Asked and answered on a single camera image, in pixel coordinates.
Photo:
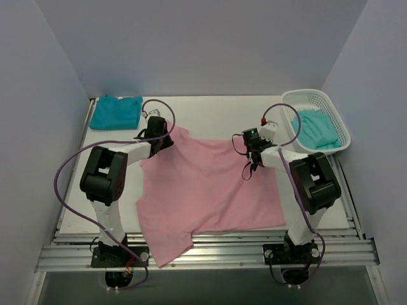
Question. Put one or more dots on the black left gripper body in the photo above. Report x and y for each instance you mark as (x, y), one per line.
(164, 142)

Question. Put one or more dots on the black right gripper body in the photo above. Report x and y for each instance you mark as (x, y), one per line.
(251, 155)

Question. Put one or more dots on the pink t-shirt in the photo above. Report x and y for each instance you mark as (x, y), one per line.
(196, 186)

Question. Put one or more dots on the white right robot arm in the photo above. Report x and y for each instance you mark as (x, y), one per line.
(314, 184)

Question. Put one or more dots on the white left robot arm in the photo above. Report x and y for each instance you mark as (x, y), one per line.
(103, 179)

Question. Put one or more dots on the teal folded t-shirt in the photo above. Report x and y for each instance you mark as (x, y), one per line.
(113, 113)

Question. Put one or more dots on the mint green t-shirt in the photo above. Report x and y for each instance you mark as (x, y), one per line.
(317, 130)

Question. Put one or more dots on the white perforated plastic basket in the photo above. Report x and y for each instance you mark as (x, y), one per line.
(296, 100)

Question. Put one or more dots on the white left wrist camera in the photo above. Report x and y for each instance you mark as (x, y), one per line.
(154, 113)

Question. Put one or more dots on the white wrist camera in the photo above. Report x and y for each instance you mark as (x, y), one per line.
(154, 113)
(268, 129)

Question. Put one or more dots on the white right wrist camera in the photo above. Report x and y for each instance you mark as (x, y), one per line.
(268, 129)

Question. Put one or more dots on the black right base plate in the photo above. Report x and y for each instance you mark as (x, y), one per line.
(282, 253)

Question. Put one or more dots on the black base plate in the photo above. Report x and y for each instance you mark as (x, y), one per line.
(118, 257)
(282, 253)

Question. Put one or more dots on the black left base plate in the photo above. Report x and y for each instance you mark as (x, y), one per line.
(118, 257)

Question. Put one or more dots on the aluminium rail frame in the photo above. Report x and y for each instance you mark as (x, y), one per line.
(231, 251)

